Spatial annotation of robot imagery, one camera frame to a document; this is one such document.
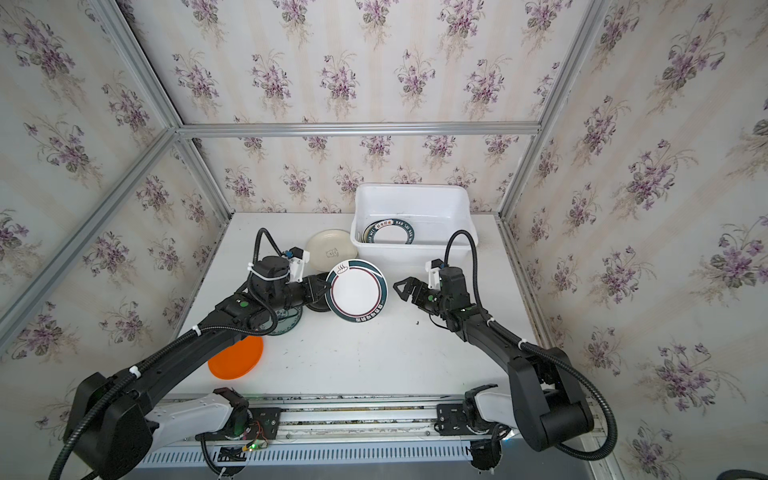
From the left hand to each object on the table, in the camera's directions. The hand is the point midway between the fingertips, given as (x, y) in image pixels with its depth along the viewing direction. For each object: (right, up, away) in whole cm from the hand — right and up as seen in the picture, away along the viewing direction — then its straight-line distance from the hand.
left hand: (331, 281), depth 78 cm
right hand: (+19, -4, +6) cm, 20 cm away
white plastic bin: (+33, +23, +37) cm, 55 cm away
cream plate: (-8, +9, +34) cm, 36 cm away
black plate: (-6, -10, +15) cm, 19 cm away
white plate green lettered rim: (+16, +15, +33) cm, 39 cm away
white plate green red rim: (+6, -3, +5) cm, 9 cm away
